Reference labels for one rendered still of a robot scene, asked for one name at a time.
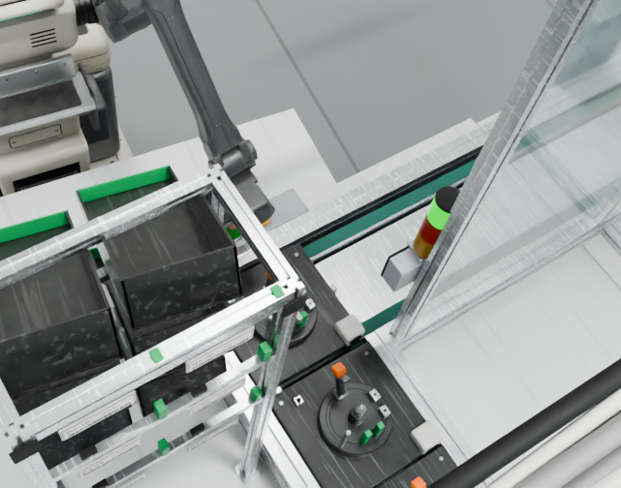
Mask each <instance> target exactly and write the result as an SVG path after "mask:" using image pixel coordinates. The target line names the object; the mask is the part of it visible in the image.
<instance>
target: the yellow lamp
mask: <svg viewBox="0 0 621 488"><path fill-rule="evenodd" d="M433 247H434V245H431V244H429V243H427V242H425V241H424V240H423V239H422V237H421V235H420V232H419V231H418V234H417V236H416V238H415V240H414V243H413V248H414V251H415V253H416V254H417V255H418V256H419V257H421V258H422V259H428V257H429V255H430V253H431V251H432V249H433Z"/></svg>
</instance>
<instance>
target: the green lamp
mask: <svg viewBox="0 0 621 488"><path fill-rule="evenodd" d="M449 216H450V213H447V212H445V211H443V210H442V209H440V208H439V207H438V205H437V204H436V201H435V197H434V199H433V200H432V202H431V205H430V207H429V209H428V211H427V219H428V221H429V223H430V224H431V225H432V226H433V227H434V228H436V229H443V228H444V226H445V224H446V222H447V220H448V218H449Z"/></svg>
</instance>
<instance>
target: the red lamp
mask: <svg viewBox="0 0 621 488"><path fill-rule="evenodd" d="M419 232H420V235H421V237H422V239H423V240H424V241H425V242H427V243H429V244H431V245H435V243H436V241H437V239H438V237H439V235H440V233H441V232H442V230H441V229H436V228H434V227H433V226H432V225H431V224H430V223H429V221H428V219H427V213H426V215H425V217H424V220H423V222H422V224H421V226H420V229H419Z"/></svg>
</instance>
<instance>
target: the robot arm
mask: <svg viewBox="0 0 621 488"><path fill-rule="evenodd" d="M90 2H91V6H92V10H93V16H94V22H90V23H89V22H87V23H88V24H94V23H97V22H101V24H102V26H103V28H104V29H105V31H106V33H107V34H108V36H109V38H110V39H111V40H112V41H113V42H114V43H117V42H121V41H123V40H124V39H126V38H128V37H129V36H130V35H132V34H134V33H136V32H138V31H140V30H142V29H144V28H146V27H148V26H149V25H150V24H153V26H154V29H155V31H156V33H157V35H158V37H159V39H160V42H161V44H162V46H163V48H164V50H165V53H166V55H167V56H168V58H169V60H170V62H171V66H172V68H173V70H174V72H175V75H176V77H177V79H178V81H179V83H180V85H181V88H182V90H183V92H184V94H185V96H186V99H187V101H188V103H189V105H190V107H191V109H192V111H193V113H194V115H195V118H196V121H197V125H198V129H199V137H200V139H201V142H202V145H203V147H202V148H203V150H204V152H205V154H206V156H207V158H208V161H207V164H208V167H209V168H210V169H213V166H214V165H216V164H219V165H220V167H221V168H222V169H221V172H222V171H224V172H225V174H226V175H227V176H228V177H229V179H230V180H231V181H232V183H233V185H234V186H235V188H236V189H237V190H238V192H239V193H240V195H241V196H242V198H243V199H244V200H245V202H246V203H247V205H248V206H249V208H250V209H251V210H252V212H253V213H254V215H255V216H256V217H257V219H258V220H259V222H260V223H261V224H263V223H265V222H266V221H267V220H268V219H269V218H270V217H271V216H272V215H273V214H274V211H275V208H274V206H273V205H272V204H271V202H270V201H269V200H268V198H267V197H266V195H265V194H264V192H263V191H262V190H261V188H260V187H259V185H257V184H256V183H257V182H258V179H257V178H256V176H255V175H254V173H253V172H252V171H251V169H252V167H254V166H255V165H256V160H257V159H258V155H257V150H256V148H255V146H254V144H253V143H252V142H251V140H250V139H246V140H245V139H244V138H243V137H242V136H241V134H240V132H239V130H238V128H237V127H236V126H235V124H234V123H233V122H232V120H231V118H230V117H229V116H228V114H227V113H226V111H225V109H224V106H223V104H222V102H221V99H220V97H219V95H218V92H217V90H216V88H215V85H214V83H213V81H212V78H211V76H210V74H209V71H208V69H207V68H206V65H205V63H204V61H203V58H202V55H201V52H200V50H199V48H198V45H197V43H196V41H195V38H194V36H193V34H192V31H191V29H190V27H189V24H188V22H187V20H186V17H185V15H184V13H183V10H182V7H181V3H180V0H90ZM223 225H224V227H225V229H226V228H228V227H230V229H231V230H233V229H235V228H236V226H235V225H234V223H233V221H232V220H231V218H230V217H229V215H228V214H227V212H226V211H225V210H224V223H223Z"/></svg>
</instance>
